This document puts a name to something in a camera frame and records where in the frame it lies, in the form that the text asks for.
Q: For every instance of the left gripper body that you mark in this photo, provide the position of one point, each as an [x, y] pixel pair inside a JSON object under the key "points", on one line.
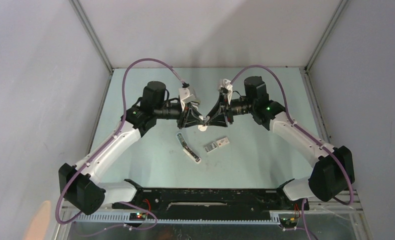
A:
{"points": [[181, 119]]}

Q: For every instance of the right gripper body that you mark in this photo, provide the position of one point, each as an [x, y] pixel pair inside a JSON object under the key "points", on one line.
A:
{"points": [[228, 108]]}

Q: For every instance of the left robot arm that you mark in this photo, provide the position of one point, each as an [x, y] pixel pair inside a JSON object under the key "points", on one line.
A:
{"points": [[81, 184]]}

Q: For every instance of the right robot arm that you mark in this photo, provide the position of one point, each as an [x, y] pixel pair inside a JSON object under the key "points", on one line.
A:
{"points": [[332, 167]]}

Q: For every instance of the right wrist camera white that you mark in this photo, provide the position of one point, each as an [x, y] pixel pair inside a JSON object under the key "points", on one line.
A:
{"points": [[225, 87]]}

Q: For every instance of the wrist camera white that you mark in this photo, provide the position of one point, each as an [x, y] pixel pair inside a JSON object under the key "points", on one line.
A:
{"points": [[187, 95], [225, 87]]}

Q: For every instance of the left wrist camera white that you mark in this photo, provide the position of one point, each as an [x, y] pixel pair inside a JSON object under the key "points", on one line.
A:
{"points": [[187, 95]]}

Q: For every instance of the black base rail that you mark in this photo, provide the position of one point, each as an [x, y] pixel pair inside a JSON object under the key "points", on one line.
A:
{"points": [[217, 204]]}

